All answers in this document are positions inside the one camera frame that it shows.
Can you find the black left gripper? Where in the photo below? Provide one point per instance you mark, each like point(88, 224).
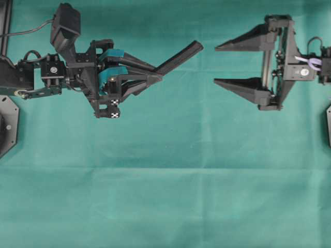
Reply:
point(106, 76)

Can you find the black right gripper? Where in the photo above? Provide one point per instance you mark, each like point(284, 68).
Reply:
point(292, 65)

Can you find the black Velcro strip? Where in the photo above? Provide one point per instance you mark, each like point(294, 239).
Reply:
point(179, 58)

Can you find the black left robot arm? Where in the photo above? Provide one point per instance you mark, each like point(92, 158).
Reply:
point(40, 77)

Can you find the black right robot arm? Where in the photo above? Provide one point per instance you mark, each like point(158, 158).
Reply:
point(320, 63)

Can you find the green table cloth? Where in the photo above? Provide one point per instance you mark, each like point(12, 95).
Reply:
point(188, 163)

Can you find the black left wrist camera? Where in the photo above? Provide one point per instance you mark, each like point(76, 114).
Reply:
point(66, 27)

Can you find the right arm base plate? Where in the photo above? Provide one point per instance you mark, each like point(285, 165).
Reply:
point(328, 116)

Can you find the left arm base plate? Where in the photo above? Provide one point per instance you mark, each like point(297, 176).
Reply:
point(9, 124)

